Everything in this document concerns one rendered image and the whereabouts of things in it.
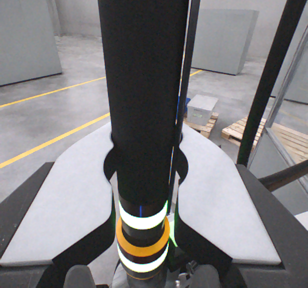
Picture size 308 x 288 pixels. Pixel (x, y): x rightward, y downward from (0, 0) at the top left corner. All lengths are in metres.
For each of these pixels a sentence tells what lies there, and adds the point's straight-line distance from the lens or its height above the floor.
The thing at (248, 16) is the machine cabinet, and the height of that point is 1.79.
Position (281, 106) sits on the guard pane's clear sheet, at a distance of 1.55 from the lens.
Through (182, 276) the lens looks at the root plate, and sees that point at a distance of 0.50.
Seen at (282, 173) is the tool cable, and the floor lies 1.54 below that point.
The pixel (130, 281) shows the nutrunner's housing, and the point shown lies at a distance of 0.23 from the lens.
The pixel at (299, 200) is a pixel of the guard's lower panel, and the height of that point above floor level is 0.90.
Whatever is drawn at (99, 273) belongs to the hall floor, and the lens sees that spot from 1.83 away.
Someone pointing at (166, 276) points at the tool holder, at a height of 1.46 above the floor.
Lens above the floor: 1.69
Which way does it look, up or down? 33 degrees down
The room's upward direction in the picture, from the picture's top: 2 degrees clockwise
